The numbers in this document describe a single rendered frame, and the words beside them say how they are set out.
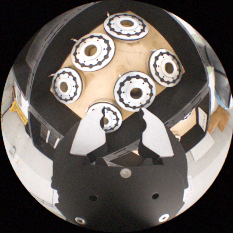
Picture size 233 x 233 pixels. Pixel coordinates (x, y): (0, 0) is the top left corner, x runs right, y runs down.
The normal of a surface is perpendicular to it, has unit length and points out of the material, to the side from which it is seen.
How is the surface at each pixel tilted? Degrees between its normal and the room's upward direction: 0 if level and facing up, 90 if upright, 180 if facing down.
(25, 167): 90
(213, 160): 90
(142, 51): 0
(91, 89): 0
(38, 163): 90
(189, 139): 90
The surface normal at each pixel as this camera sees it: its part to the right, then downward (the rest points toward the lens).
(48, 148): 0.72, -0.57
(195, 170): -0.67, -0.61
